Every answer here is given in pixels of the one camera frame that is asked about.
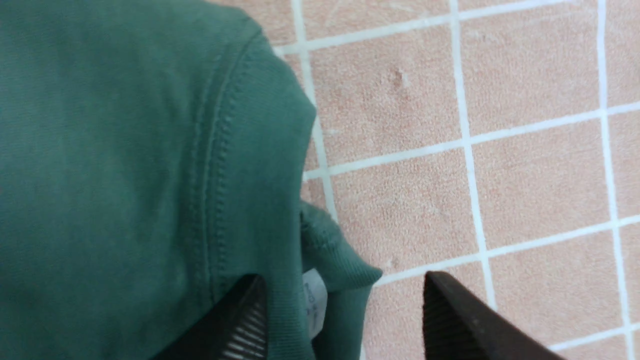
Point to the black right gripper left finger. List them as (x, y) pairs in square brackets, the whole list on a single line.
[(236, 328)]

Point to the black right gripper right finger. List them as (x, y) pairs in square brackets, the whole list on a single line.
[(457, 325)]

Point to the green long-sleeve top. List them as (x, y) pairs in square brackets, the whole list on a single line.
[(152, 154)]

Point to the pink checkered tablecloth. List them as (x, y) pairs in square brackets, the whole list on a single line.
[(497, 140)]

